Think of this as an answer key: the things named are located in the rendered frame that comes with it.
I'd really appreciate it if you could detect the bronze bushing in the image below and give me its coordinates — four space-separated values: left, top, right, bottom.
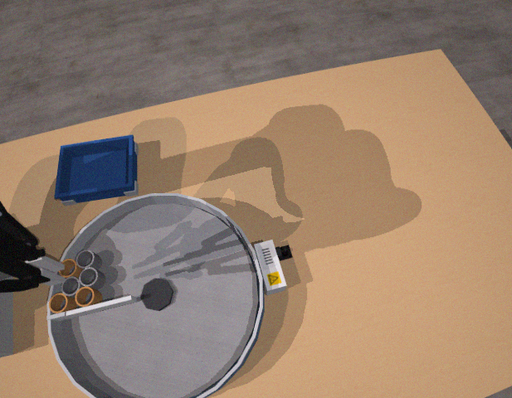
59 259 83 278
49 293 77 313
75 286 102 307

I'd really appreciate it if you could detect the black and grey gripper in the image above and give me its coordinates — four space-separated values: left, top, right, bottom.
0 202 66 293

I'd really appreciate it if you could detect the blue crate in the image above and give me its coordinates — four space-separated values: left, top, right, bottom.
56 135 139 206

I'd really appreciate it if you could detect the grey metal bushing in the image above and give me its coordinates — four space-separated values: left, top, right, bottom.
61 276 85 298
79 267 105 290
76 250 102 270

